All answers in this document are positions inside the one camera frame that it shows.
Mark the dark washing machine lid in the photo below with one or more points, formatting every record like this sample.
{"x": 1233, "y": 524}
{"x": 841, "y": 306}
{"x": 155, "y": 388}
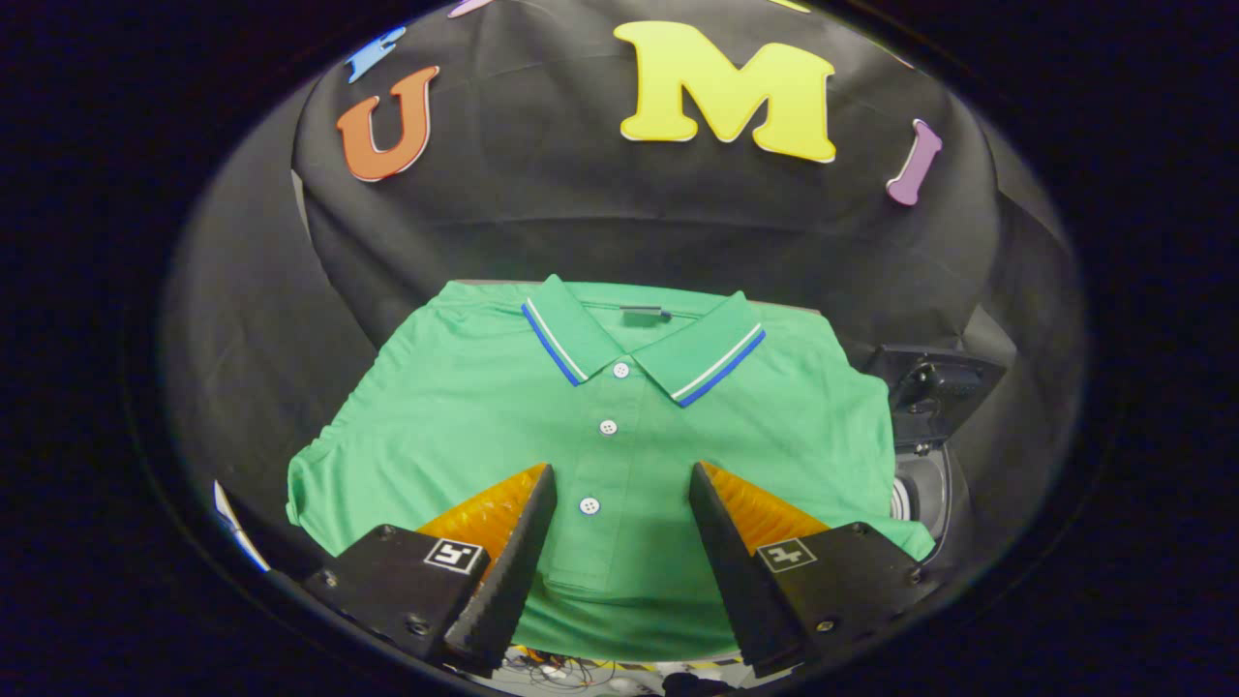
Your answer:
{"x": 944, "y": 387}

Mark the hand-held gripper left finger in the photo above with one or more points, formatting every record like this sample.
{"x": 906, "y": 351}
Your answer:
{"x": 508, "y": 581}

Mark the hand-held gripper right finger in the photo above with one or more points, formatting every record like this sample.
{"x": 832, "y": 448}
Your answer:
{"x": 736, "y": 581}

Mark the green polo shirt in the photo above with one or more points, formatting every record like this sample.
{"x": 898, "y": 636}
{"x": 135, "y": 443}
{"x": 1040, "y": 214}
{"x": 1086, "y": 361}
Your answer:
{"x": 465, "y": 407}

